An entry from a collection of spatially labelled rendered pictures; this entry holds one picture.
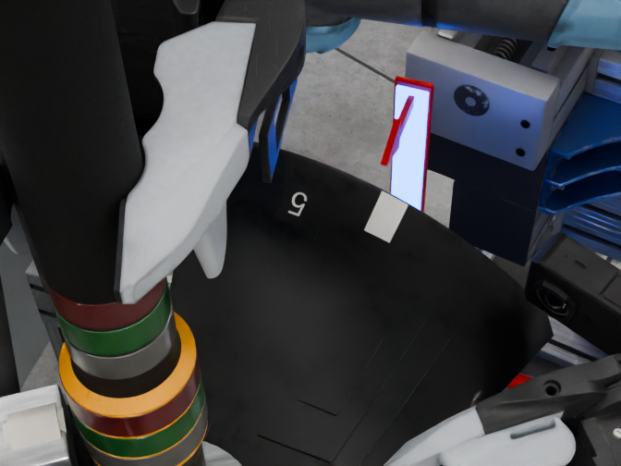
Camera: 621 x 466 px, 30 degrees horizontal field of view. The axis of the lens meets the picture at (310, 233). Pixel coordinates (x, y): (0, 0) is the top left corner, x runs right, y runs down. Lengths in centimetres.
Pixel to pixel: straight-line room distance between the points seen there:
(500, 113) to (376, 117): 136
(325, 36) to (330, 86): 187
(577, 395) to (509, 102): 51
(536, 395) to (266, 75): 28
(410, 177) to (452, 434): 27
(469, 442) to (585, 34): 20
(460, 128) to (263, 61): 76
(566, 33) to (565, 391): 17
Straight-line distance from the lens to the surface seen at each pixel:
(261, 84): 32
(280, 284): 62
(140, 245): 29
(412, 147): 76
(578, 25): 55
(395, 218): 66
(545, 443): 57
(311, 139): 235
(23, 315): 193
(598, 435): 58
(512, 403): 56
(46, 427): 39
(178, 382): 36
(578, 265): 63
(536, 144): 105
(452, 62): 104
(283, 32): 33
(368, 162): 230
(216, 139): 30
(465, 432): 56
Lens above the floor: 169
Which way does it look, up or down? 51 degrees down
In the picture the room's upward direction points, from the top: 2 degrees counter-clockwise
